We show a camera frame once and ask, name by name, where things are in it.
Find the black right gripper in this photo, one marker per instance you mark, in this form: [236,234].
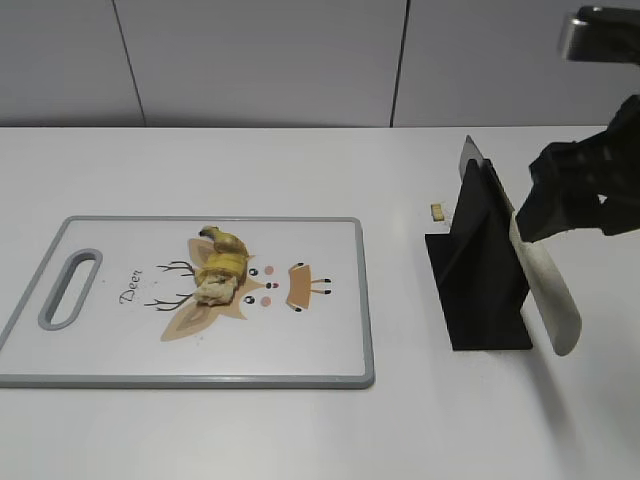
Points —
[587,184]

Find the white-handled kitchen knife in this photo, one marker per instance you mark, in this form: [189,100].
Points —
[556,306]

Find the small banana slice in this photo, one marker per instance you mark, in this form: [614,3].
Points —
[437,212]

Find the partly peeled banana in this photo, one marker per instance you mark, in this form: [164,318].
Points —
[220,260]

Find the black knife stand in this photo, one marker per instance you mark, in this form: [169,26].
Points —
[480,281]

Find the white deer cutting board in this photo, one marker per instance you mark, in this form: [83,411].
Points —
[111,306]

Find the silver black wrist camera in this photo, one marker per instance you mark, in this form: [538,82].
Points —
[601,35]

